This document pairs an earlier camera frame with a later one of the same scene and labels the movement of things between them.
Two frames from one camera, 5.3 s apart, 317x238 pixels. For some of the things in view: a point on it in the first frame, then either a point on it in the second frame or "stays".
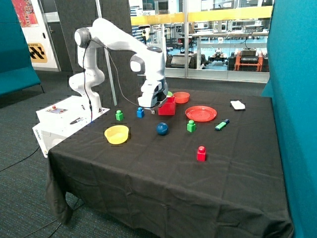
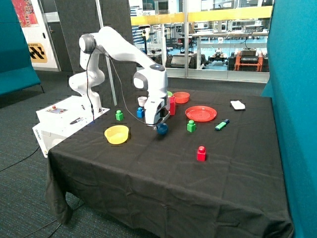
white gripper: (154, 92) -> (155, 110)
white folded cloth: (237, 105) stays
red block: (201, 154) stays
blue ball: (162, 128) stays
